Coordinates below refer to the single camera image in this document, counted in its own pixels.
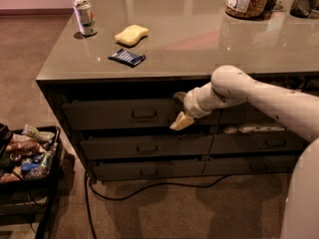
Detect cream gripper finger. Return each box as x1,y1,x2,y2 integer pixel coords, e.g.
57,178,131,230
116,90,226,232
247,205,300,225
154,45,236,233
172,92,186,103
169,112,194,130

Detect grey drawer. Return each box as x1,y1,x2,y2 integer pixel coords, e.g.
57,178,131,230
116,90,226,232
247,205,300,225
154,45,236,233
80,134,212,160
210,130,306,154
61,98,223,131
202,155,297,176
93,158,204,181
219,103,271,123

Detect green snack bag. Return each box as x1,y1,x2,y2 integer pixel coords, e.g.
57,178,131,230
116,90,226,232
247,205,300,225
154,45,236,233
22,123,55,142

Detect yellow sponge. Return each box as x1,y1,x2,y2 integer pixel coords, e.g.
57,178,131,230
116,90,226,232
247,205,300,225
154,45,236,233
115,25,150,47

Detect white green soda can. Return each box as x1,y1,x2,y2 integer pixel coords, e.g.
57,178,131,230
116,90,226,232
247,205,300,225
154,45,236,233
74,0,98,36

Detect blue snack packet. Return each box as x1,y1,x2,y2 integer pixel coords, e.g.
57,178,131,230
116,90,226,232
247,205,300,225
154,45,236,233
21,163,39,173

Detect black snack cart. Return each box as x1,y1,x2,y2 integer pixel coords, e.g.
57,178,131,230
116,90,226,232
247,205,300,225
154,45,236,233
0,126,64,239

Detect white packets in drawer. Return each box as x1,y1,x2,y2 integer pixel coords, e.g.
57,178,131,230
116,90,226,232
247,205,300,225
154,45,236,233
220,122,286,134

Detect large clear nut jar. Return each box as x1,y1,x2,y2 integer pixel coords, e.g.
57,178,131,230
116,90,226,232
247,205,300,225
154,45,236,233
225,0,267,19

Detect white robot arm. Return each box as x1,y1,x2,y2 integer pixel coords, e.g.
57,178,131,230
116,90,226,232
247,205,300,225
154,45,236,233
170,65,319,239

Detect grey drawer cabinet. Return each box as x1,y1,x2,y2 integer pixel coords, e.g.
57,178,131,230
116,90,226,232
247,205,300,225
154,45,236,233
37,0,319,180

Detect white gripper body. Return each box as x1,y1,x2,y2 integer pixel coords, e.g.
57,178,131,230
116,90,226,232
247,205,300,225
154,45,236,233
183,88,211,119

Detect black power cable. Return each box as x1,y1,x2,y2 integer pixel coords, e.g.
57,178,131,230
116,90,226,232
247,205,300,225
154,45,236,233
83,170,233,239

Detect blue snack bar wrapper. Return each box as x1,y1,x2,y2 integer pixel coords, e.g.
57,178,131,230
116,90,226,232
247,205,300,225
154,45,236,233
108,49,146,68

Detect brown snack bag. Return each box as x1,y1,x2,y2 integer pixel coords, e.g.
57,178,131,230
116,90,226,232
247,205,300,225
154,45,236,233
6,139,41,151

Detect dark glass pitcher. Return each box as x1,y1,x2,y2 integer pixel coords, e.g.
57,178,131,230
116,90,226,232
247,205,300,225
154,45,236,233
290,0,319,18

